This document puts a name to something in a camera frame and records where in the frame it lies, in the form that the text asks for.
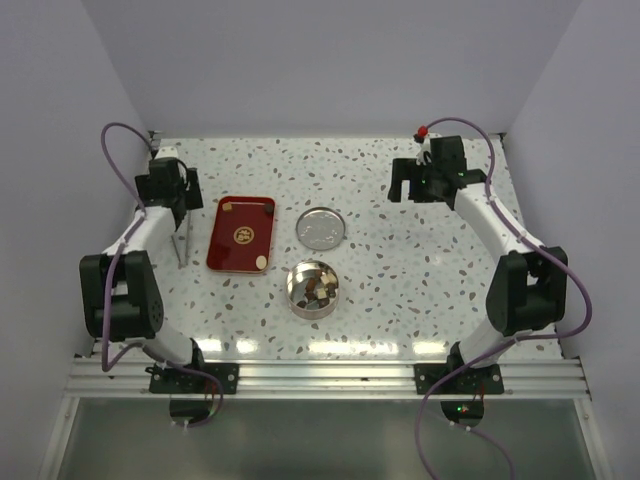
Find black base bracket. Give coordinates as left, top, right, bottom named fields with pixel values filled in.
left=145, top=363, right=240, bottom=395
left=413, top=342, right=505, bottom=395

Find right black base bracket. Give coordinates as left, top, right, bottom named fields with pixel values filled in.
left=413, top=342, right=505, bottom=395

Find aluminium front rail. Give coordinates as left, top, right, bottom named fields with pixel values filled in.
left=64, top=358, right=590, bottom=400

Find round silver tin lid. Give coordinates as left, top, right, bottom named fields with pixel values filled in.
left=295, top=207, right=346, bottom=251

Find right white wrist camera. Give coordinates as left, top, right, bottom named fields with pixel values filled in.
left=413, top=121, right=443, bottom=165

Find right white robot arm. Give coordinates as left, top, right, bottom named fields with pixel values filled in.
left=388, top=127, right=568, bottom=393

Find left black base bracket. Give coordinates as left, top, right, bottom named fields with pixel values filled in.
left=145, top=363, right=240, bottom=395

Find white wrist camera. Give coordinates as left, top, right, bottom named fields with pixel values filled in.
left=413, top=121, right=443, bottom=165
left=154, top=146, right=180, bottom=160

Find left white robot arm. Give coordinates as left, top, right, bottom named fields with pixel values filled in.
left=79, top=148, right=208, bottom=393

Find round silver tin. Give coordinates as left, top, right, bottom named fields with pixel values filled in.
left=285, top=260, right=340, bottom=321

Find red rectangular tray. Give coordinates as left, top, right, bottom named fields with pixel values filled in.
left=206, top=196, right=276, bottom=274

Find metal serving tongs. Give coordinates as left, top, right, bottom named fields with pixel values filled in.
left=169, top=167, right=197, bottom=267

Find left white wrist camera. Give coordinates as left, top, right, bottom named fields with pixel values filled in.
left=154, top=146, right=180, bottom=160

